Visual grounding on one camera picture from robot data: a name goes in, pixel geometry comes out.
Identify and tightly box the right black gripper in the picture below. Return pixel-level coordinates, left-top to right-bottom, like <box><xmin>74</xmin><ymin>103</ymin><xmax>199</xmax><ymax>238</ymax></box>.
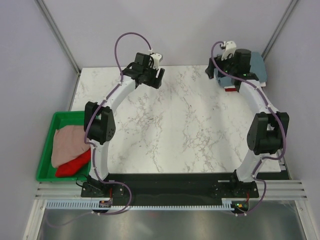
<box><xmin>205</xmin><ymin>51</ymin><xmax>237</xmax><ymax>79</ymax></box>

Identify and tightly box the blue-grey t-shirt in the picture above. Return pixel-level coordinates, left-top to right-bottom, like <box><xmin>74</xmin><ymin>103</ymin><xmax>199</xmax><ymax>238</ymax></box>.
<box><xmin>215</xmin><ymin>49</ymin><xmax>267</xmax><ymax>88</ymax></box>

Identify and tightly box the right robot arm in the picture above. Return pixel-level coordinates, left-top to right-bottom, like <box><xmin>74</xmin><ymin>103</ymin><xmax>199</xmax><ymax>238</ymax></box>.
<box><xmin>205</xmin><ymin>49</ymin><xmax>290</xmax><ymax>197</ymax></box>

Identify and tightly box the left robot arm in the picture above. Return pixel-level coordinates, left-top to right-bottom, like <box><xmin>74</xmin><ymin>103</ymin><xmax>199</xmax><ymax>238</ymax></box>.
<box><xmin>84</xmin><ymin>51</ymin><xmax>165</xmax><ymax>197</ymax></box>

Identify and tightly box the white folded t-shirt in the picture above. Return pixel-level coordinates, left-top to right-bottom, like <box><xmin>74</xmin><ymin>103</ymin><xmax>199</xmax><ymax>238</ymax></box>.
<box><xmin>224</xmin><ymin>82</ymin><xmax>266</xmax><ymax>89</ymax></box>

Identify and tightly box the red item under white shirt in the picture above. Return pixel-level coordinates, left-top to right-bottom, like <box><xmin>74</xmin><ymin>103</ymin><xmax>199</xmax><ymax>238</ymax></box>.
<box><xmin>224</xmin><ymin>88</ymin><xmax>237</xmax><ymax>92</ymax></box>

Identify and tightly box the pink folded t-shirt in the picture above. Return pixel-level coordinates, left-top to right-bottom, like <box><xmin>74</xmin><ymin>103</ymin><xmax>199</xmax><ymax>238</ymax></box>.
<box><xmin>51</xmin><ymin>125</ymin><xmax>90</xmax><ymax>169</ymax></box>

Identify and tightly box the red folded t-shirt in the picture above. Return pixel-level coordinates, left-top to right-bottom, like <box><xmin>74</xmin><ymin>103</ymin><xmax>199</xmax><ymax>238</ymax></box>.
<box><xmin>55</xmin><ymin>149</ymin><xmax>91</xmax><ymax>178</ymax></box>

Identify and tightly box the green plastic bin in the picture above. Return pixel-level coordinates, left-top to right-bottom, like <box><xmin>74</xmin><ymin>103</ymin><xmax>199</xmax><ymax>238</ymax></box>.
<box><xmin>35</xmin><ymin>111</ymin><xmax>91</xmax><ymax>183</ymax></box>

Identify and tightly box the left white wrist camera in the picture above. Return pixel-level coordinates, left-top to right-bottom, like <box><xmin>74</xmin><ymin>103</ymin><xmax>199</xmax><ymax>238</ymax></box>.
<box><xmin>149</xmin><ymin>52</ymin><xmax>163</xmax><ymax>70</ymax></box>

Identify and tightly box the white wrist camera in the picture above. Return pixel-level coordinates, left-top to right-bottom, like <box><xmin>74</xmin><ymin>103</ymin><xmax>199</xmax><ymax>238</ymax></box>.
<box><xmin>220</xmin><ymin>40</ymin><xmax>237</xmax><ymax>61</ymax></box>
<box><xmin>149</xmin><ymin>52</ymin><xmax>163</xmax><ymax>70</ymax></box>

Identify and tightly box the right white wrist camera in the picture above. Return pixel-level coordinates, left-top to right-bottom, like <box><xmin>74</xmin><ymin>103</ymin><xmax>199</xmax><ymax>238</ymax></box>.
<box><xmin>220</xmin><ymin>40</ymin><xmax>237</xmax><ymax>61</ymax></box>

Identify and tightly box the right aluminium frame post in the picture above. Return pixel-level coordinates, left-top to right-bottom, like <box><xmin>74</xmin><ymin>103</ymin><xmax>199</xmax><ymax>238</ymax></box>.
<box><xmin>261</xmin><ymin>0</ymin><xmax>300</xmax><ymax>61</ymax></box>

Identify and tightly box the aluminium frame post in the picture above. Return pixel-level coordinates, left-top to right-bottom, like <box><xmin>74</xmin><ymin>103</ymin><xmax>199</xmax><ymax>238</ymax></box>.
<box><xmin>34</xmin><ymin>0</ymin><xmax>81</xmax><ymax>77</ymax></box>
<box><xmin>261</xmin><ymin>0</ymin><xmax>300</xmax><ymax>61</ymax></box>

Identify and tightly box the left aluminium frame post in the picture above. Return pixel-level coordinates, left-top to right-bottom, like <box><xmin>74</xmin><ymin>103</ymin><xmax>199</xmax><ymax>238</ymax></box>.
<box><xmin>34</xmin><ymin>0</ymin><xmax>81</xmax><ymax>77</ymax></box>

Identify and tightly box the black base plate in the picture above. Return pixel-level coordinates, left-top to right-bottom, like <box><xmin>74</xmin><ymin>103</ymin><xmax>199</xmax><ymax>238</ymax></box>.
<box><xmin>81</xmin><ymin>173</ymin><xmax>259</xmax><ymax>206</ymax></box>

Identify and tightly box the white slotted cable duct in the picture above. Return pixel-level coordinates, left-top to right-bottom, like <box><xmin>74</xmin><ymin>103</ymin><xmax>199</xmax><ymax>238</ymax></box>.
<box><xmin>45</xmin><ymin>198</ymin><xmax>239</xmax><ymax>211</ymax></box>

